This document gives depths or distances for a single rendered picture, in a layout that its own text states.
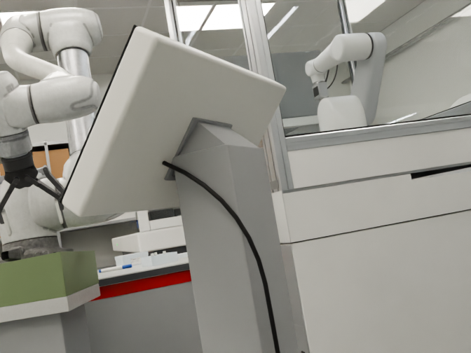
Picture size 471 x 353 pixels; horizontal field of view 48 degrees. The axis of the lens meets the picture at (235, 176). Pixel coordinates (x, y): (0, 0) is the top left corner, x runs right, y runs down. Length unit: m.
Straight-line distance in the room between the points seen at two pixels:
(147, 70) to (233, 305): 0.42
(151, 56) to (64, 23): 1.10
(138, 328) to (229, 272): 1.14
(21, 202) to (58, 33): 0.59
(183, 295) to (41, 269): 0.69
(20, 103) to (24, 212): 0.36
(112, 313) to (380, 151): 1.10
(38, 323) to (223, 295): 0.76
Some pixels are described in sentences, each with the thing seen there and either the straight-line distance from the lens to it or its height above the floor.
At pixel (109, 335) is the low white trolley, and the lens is 2.04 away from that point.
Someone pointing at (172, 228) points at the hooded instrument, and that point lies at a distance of 2.75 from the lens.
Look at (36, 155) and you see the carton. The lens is 5.77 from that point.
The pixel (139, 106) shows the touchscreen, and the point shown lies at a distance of 0.84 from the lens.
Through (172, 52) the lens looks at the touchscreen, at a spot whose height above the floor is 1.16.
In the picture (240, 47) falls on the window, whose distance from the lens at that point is 1.71.
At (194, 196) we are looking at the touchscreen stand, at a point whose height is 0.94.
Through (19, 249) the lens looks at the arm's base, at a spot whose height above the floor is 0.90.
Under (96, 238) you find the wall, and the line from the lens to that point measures 6.15.
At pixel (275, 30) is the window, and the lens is 1.60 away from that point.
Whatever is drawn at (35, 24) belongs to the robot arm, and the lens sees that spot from 1.92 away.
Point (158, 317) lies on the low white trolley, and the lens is 2.05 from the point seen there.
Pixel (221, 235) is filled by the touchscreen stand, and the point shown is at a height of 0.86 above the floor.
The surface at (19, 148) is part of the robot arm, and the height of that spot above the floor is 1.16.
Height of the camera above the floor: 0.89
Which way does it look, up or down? 5 degrees up
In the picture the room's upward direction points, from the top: 10 degrees counter-clockwise
